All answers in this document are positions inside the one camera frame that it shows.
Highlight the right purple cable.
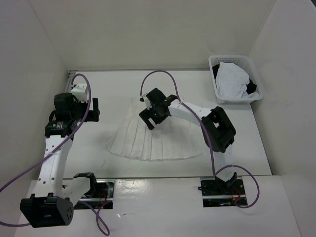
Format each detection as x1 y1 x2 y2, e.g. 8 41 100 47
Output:
140 70 262 210

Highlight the purple cable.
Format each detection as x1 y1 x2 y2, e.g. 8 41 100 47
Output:
140 70 262 210
0 74 111 236

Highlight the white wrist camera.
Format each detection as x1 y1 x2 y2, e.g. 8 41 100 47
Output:
71 83 88 103
140 93 152 110

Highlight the white skirt in basket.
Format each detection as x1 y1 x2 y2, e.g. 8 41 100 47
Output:
216 61 260 99

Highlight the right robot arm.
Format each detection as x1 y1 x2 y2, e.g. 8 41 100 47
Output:
139 88 237 194

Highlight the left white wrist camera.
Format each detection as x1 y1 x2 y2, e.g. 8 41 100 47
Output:
71 83 88 103

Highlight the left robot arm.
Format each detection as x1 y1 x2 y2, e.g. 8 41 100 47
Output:
20 92 100 228

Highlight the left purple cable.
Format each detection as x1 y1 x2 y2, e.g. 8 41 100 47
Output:
0 74 111 236

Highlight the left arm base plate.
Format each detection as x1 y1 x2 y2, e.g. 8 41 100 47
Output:
75 179 115 210

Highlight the white plastic basket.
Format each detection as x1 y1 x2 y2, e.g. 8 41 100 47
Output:
208 55 264 104

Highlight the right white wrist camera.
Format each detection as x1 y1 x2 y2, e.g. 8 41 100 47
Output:
140 93 152 110

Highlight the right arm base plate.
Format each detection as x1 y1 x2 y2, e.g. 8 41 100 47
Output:
197 179 248 207

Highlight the cream pleated skirt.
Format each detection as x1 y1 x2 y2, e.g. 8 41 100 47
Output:
106 99 202 161

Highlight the black garment in basket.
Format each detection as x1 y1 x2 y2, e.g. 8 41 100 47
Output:
212 64 259 94

